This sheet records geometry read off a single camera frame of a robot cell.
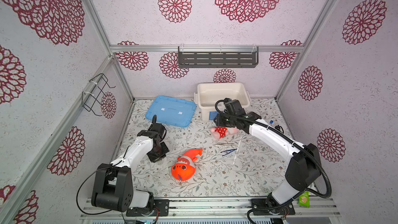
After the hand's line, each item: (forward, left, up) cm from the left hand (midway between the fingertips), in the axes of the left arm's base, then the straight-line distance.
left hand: (163, 159), depth 85 cm
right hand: (+17, -29, +15) cm, 37 cm away
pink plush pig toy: (+16, -33, +1) cm, 37 cm away
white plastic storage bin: (+47, -27, +4) cm, 55 cm away
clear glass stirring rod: (+4, -41, -6) cm, 42 cm away
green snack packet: (-20, -70, -3) cm, 73 cm away
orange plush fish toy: (-7, -12, +4) cm, 14 cm away
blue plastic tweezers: (+6, -37, -4) cm, 38 cm away
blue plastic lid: (+39, 0, -5) cm, 39 cm away
